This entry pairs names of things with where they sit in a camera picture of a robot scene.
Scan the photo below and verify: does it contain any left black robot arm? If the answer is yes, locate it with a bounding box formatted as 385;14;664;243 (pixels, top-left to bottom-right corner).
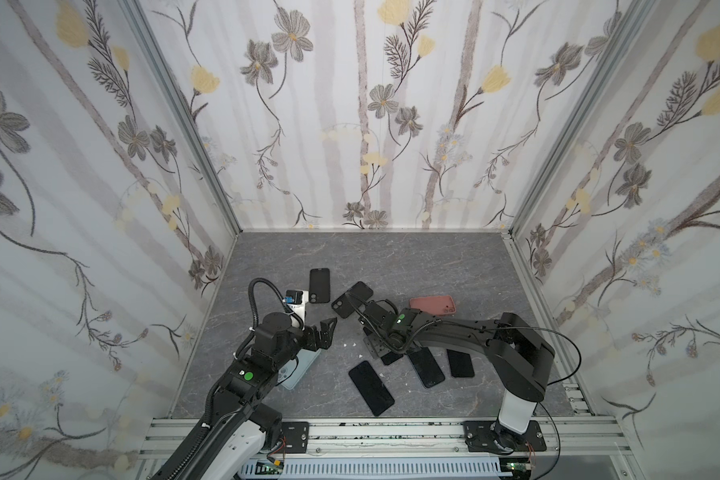
152;312;338;479

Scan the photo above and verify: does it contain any black phone case upright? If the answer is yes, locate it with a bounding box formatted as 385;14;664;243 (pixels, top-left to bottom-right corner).
308;268;331;304

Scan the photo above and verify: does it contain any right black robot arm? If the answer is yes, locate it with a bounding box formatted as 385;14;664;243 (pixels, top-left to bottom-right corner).
331;289;555;455

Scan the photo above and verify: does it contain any black phone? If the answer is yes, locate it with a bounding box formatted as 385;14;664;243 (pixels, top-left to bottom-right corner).
407;347;445;389
446;349;475;378
380;352;403;366
348;361;395;417

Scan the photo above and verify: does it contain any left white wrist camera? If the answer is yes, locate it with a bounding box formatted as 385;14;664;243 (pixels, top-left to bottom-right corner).
284;289;308;326

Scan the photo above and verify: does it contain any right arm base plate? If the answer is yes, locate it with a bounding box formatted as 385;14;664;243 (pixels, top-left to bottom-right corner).
463;420;548;456

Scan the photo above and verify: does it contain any white slotted cable duct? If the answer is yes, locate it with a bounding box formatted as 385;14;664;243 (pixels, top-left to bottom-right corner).
238;457;512;479

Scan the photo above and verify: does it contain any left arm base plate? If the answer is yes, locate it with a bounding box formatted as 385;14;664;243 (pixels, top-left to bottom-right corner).
264;421;310;455

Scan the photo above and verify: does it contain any light blue phone case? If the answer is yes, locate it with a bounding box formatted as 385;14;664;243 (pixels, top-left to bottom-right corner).
277;349;320;390

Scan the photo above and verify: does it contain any pink phone case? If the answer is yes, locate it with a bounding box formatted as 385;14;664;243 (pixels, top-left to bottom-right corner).
409;295;456;316

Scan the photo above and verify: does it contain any black phone case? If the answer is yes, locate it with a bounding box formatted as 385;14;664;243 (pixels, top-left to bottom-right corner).
308;268;331;304
331;281;373;319

